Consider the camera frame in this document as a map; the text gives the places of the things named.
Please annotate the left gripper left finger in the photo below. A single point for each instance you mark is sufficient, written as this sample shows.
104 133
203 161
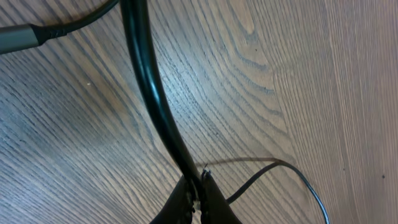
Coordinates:
178 209

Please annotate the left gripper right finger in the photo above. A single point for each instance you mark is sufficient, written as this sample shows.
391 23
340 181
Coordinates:
214 207

